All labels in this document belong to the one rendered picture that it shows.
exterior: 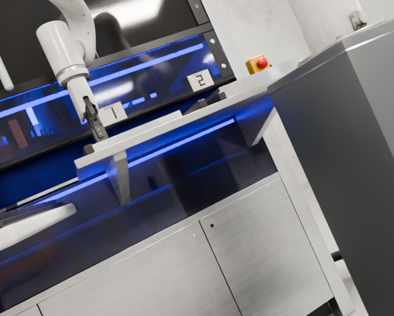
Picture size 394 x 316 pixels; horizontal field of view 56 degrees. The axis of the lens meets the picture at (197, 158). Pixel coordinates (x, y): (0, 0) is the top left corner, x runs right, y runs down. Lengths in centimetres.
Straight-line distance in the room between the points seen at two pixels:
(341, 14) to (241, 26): 366
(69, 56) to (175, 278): 75
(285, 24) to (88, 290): 401
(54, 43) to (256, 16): 369
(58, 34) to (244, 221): 83
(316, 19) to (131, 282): 91
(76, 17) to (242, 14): 349
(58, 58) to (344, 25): 68
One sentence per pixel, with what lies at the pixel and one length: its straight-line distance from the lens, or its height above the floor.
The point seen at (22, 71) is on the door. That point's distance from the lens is 130.
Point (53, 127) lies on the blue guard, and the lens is 124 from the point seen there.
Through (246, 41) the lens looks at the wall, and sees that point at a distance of 438.
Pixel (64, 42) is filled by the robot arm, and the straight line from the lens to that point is 106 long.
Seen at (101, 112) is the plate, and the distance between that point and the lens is 125.
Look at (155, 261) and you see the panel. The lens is 125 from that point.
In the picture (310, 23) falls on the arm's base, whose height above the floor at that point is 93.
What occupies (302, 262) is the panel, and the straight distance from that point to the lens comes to 145.
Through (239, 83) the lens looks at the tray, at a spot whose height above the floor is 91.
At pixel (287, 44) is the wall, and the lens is 463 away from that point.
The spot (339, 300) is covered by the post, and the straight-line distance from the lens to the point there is 157.
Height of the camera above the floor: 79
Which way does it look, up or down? 1 degrees down
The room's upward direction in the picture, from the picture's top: 24 degrees counter-clockwise
